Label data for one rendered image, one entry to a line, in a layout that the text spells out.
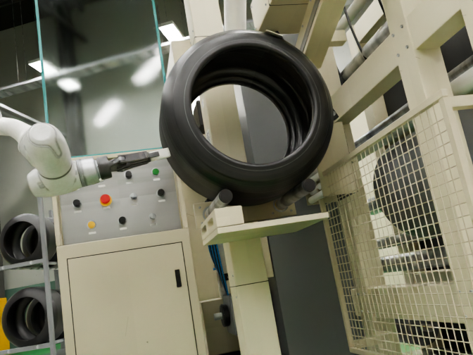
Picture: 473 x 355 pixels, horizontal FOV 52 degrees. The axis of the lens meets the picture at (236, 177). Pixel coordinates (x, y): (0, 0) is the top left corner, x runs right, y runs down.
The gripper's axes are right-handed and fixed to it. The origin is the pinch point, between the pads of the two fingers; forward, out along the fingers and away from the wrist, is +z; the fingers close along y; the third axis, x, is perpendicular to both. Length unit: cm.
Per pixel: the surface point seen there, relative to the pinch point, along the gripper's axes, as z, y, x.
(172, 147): 4.1, -6.4, 0.5
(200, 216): 11.5, 23.8, 20.8
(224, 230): 11.8, -10.7, 31.2
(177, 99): 8.8, -12.2, -12.9
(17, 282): -284, 1121, -79
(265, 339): 22, 26, 71
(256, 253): 29, 26, 40
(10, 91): -152, 776, -400
